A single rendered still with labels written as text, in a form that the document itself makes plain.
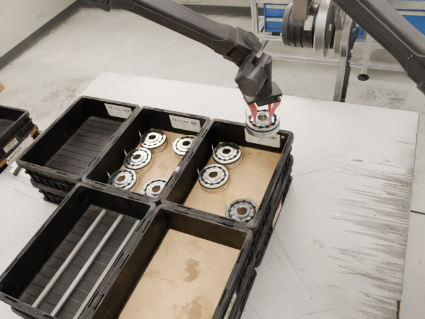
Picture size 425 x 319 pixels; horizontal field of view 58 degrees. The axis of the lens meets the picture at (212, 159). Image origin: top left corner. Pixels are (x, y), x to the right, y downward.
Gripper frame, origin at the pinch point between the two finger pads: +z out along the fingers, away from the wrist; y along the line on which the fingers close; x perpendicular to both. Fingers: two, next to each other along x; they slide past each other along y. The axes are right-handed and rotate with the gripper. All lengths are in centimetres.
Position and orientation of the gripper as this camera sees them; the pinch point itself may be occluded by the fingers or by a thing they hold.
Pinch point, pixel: (262, 116)
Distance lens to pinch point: 117.1
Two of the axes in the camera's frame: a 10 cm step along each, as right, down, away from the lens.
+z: 1.1, 6.9, 7.2
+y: 9.6, -2.6, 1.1
